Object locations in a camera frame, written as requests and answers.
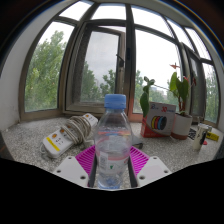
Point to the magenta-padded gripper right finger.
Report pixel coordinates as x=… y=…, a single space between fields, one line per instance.
x=152 y=168

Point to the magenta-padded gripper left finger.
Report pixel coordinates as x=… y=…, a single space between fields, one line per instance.
x=71 y=170

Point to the clear blue-capped water bottle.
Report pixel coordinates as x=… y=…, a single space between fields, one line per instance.
x=112 y=140

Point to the white power strip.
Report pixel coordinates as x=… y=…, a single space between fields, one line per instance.
x=55 y=143

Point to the red white spool-print box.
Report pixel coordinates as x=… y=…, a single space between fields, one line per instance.
x=160 y=121

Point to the red-flowered plant in white pot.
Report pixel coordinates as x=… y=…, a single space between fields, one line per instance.
x=181 y=126

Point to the small white bottle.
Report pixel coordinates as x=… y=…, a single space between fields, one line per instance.
x=200 y=136

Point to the green leafy plant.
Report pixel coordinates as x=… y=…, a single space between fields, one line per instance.
x=144 y=101

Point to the brown-framed window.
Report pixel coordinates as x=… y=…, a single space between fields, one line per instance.
x=130 y=66

